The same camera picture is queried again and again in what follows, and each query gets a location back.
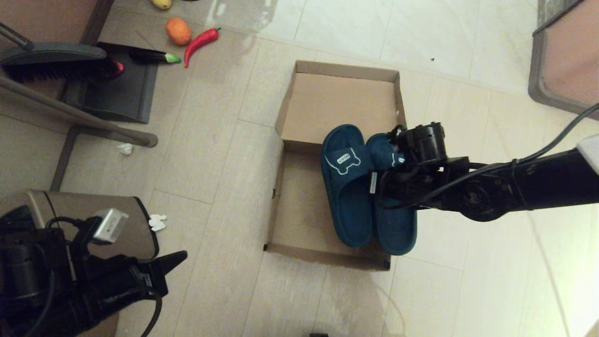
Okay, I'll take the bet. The dark blue rubber slipper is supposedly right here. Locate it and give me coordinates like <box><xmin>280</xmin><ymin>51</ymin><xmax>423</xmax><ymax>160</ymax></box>
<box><xmin>365</xmin><ymin>133</ymin><xmax>418</xmax><ymax>256</ymax></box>
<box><xmin>321</xmin><ymin>124</ymin><xmax>375</xmax><ymax>248</ymax></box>

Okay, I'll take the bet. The brown cardboard shoe box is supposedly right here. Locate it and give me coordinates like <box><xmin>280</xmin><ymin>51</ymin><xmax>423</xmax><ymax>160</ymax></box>
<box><xmin>263</xmin><ymin>60</ymin><xmax>408</xmax><ymax>271</ymax></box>

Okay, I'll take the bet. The brown plastic trash bin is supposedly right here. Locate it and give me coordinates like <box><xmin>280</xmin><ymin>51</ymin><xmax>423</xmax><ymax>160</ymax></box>
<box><xmin>0</xmin><ymin>190</ymin><xmax>160</xmax><ymax>263</ymax></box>

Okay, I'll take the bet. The dark grey dustpan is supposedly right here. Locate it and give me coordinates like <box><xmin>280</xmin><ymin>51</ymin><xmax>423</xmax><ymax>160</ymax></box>
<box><xmin>58</xmin><ymin>42</ymin><xmax>159</xmax><ymax>124</ymax></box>

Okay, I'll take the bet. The purple toy eggplant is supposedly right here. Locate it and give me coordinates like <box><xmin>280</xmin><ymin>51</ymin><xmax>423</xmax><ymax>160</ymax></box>
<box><xmin>129</xmin><ymin>48</ymin><xmax>182</xmax><ymax>64</ymax></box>

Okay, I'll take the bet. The red toy chili pepper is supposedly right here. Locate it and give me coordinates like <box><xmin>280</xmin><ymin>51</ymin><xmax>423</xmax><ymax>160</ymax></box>
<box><xmin>183</xmin><ymin>27</ymin><xmax>221</xmax><ymax>68</ymax></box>

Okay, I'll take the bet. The orange toy fruit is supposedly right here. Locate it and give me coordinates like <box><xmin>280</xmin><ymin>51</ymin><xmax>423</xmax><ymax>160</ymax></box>
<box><xmin>166</xmin><ymin>17</ymin><xmax>192</xmax><ymax>46</ymax></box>

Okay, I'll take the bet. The grey broom with black bristles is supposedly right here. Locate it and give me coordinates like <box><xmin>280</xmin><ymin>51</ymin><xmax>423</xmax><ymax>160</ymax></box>
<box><xmin>0</xmin><ymin>21</ymin><xmax>115</xmax><ymax>84</ymax></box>

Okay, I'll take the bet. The brown wooden furniture panel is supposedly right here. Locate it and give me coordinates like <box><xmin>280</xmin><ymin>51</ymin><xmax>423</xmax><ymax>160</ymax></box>
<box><xmin>0</xmin><ymin>0</ymin><xmax>114</xmax><ymax>45</ymax></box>

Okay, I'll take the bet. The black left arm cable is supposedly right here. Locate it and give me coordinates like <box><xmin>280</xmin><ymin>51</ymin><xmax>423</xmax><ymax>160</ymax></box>
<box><xmin>47</xmin><ymin>216</ymin><xmax>163</xmax><ymax>337</ymax></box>

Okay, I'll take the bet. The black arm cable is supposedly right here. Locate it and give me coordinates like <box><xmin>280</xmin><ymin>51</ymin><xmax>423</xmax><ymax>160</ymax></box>
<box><xmin>47</xmin><ymin>216</ymin><xmax>163</xmax><ymax>337</ymax></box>
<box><xmin>381</xmin><ymin>103</ymin><xmax>599</xmax><ymax>210</ymax></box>

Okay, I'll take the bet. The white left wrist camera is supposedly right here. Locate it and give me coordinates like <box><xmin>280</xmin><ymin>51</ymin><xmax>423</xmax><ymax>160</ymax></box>
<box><xmin>94</xmin><ymin>208</ymin><xmax>129</xmax><ymax>245</ymax></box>

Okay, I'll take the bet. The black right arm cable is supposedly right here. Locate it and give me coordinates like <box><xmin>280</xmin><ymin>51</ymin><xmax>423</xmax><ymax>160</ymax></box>
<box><xmin>381</xmin><ymin>103</ymin><xmax>599</xmax><ymax>210</ymax></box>

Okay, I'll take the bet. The brown board with grey frame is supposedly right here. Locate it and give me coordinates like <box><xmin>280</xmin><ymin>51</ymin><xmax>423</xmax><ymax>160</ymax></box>
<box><xmin>528</xmin><ymin>0</ymin><xmax>599</xmax><ymax>121</ymax></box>

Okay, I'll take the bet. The grey-brown metal furniture frame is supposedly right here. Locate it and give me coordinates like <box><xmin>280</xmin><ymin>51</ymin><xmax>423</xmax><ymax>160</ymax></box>
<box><xmin>0</xmin><ymin>74</ymin><xmax>158</xmax><ymax>191</ymax></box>

